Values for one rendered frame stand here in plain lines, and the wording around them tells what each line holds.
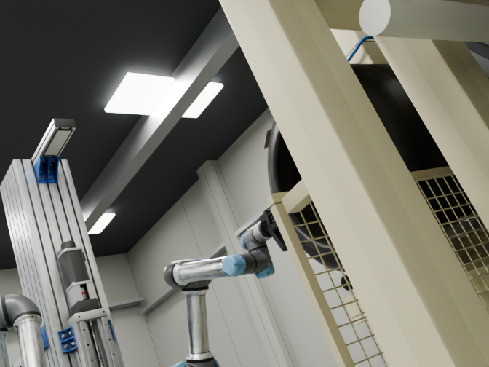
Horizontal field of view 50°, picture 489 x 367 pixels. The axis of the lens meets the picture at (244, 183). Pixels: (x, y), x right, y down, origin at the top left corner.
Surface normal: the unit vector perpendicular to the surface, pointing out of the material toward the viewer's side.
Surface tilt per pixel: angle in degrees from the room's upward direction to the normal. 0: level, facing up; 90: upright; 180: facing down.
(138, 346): 90
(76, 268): 90
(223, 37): 90
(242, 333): 90
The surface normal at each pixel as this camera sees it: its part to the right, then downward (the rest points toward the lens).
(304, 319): -0.75, 0.04
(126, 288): 0.56, -0.51
